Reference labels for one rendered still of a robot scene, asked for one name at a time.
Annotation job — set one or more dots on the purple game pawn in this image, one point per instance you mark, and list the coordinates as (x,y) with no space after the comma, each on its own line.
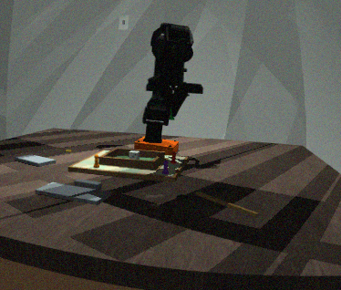
(165,168)

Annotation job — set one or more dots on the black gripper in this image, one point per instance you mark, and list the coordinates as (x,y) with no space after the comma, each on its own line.
(174,100)

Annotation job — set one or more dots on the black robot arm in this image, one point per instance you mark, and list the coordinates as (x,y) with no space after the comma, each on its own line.
(174,47)

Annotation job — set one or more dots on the red game pawn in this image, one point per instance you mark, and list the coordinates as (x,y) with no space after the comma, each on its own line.
(173,158)

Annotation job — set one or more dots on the orange-brown game pawn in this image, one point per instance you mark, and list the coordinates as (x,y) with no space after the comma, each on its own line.
(96,165)

